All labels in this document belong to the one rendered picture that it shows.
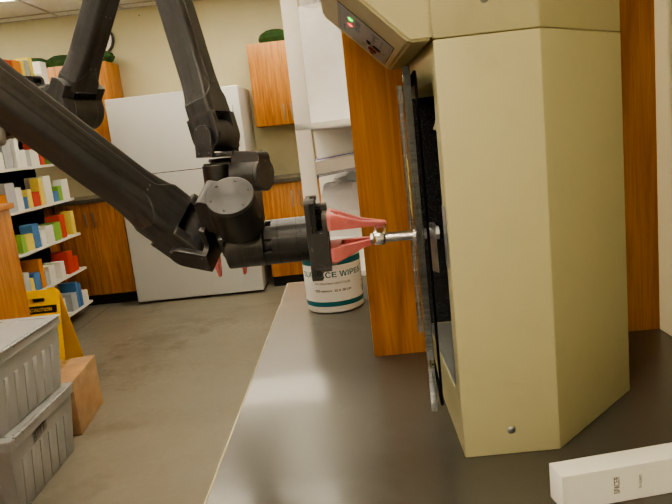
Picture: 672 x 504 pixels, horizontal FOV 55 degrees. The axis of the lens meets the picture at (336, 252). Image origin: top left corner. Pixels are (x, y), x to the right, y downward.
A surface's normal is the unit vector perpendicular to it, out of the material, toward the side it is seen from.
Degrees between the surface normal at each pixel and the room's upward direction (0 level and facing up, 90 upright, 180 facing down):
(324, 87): 95
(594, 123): 90
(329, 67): 91
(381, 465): 0
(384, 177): 90
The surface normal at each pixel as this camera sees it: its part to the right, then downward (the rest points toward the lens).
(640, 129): -0.01, 0.18
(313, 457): -0.11, -0.98
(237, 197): -0.09, -0.58
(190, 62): -0.41, 0.13
